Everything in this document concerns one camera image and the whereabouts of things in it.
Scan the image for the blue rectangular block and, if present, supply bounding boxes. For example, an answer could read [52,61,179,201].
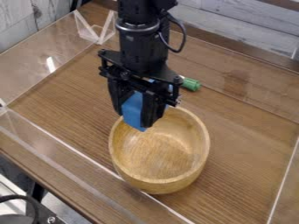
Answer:
[120,90,171,133]

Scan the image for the green white marker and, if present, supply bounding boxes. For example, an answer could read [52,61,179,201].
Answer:
[181,76,201,92]

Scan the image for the clear acrylic tray walls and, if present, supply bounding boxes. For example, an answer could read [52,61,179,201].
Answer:
[0,9,299,224]

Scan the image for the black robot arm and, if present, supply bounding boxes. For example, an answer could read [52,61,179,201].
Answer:
[97,0,183,130]

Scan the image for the brown wooden bowl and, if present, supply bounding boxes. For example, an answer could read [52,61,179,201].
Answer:
[108,108,211,194]

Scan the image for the black metal table frame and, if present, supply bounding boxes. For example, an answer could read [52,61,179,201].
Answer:
[0,156,67,224]

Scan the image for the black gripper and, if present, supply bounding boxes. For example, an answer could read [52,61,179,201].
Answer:
[97,49,183,128]

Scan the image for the black cable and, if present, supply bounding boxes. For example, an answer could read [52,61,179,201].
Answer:
[0,194,40,224]

